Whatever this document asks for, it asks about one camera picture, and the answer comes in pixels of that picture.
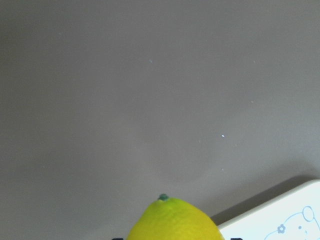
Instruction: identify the yellow lemon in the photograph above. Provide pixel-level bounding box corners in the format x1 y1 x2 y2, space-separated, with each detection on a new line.
127 193 224 240

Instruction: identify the white rabbit tray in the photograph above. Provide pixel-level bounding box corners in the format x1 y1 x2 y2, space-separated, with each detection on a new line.
218 179 320 240

